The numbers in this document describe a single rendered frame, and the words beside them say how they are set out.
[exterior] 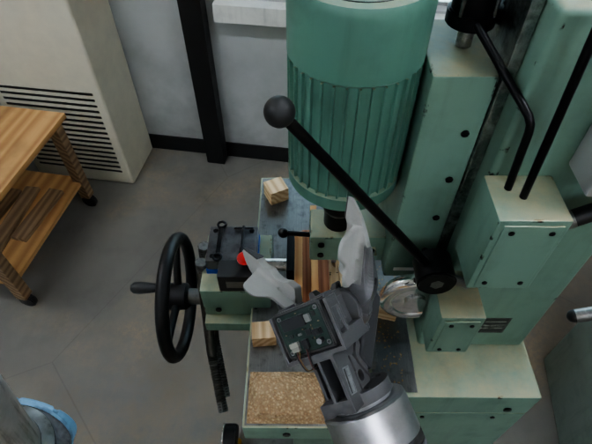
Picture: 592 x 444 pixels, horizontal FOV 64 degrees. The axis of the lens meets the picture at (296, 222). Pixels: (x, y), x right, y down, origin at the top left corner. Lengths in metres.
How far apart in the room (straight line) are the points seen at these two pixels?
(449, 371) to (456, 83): 0.63
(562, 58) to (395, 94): 0.18
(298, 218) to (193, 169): 1.53
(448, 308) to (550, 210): 0.23
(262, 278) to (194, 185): 1.96
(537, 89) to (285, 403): 0.60
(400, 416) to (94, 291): 1.83
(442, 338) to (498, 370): 0.28
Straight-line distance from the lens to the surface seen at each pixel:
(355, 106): 0.60
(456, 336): 0.83
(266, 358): 0.92
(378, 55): 0.56
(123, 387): 1.96
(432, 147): 0.67
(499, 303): 0.96
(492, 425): 1.23
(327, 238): 0.85
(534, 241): 0.67
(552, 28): 0.57
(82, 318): 2.16
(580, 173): 0.67
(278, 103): 0.51
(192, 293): 1.09
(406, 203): 0.75
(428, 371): 1.05
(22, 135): 2.18
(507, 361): 1.11
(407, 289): 0.81
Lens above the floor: 1.74
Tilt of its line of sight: 50 degrees down
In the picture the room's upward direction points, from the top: straight up
